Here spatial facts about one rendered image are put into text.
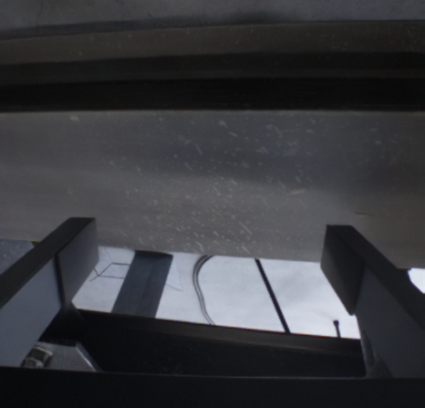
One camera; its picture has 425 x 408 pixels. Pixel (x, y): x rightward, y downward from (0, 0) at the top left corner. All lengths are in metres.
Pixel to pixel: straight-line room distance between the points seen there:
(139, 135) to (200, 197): 0.06
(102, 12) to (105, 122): 0.73
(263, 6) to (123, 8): 0.35
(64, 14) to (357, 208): 0.89
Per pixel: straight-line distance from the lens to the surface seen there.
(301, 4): 0.84
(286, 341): 0.99
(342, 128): 0.20
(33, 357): 0.60
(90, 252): 0.17
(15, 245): 0.74
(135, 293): 1.36
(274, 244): 0.26
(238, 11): 0.84
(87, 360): 0.59
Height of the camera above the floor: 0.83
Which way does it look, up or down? 49 degrees down
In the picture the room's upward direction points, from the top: 167 degrees counter-clockwise
